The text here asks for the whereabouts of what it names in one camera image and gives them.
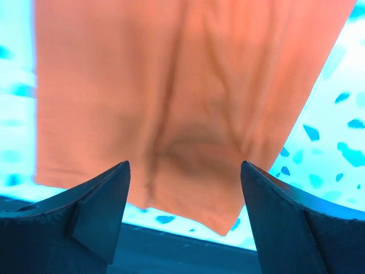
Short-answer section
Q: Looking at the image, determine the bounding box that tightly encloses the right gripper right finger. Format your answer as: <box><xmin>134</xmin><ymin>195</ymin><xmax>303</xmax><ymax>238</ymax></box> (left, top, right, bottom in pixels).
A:
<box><xmin>241</xmin><ymin>161</ymin><xmax>364</xmax><ymax>274</ymax></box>

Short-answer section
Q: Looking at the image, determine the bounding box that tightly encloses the orange t shirt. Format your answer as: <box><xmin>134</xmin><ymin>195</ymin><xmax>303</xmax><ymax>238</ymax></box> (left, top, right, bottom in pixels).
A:
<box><xmin>34</xmin><ymin>1</ymin><xmax>355</xmax><ymax>235</ymax></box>

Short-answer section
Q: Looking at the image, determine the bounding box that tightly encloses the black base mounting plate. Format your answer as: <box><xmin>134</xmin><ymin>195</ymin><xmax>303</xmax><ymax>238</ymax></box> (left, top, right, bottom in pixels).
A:
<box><xmin>1</xmin><ymin>197</ymin><xmax>261</xmax><ymax>273</ymax></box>

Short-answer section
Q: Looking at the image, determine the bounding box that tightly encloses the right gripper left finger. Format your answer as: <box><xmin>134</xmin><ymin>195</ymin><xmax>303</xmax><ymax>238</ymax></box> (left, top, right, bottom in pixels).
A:
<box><xmin>1</xmin><ymin>162</ymin><xmax>131</xmax><ymax>273</ymax></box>

